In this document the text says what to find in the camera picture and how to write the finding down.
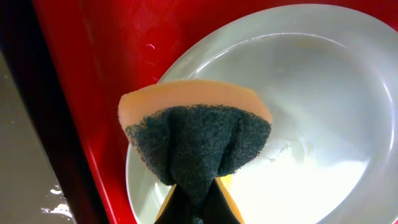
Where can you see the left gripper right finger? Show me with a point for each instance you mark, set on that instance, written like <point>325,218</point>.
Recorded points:
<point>219,207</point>

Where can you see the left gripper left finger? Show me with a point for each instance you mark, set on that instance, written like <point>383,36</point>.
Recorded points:
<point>176,208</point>

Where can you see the green and yellow sponge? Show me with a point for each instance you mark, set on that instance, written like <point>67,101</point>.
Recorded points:
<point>190,132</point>

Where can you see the pale green plate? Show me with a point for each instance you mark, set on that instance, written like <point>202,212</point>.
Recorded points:
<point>328,74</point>

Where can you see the red plastic tray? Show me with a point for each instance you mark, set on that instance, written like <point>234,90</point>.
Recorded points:
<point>104,49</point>

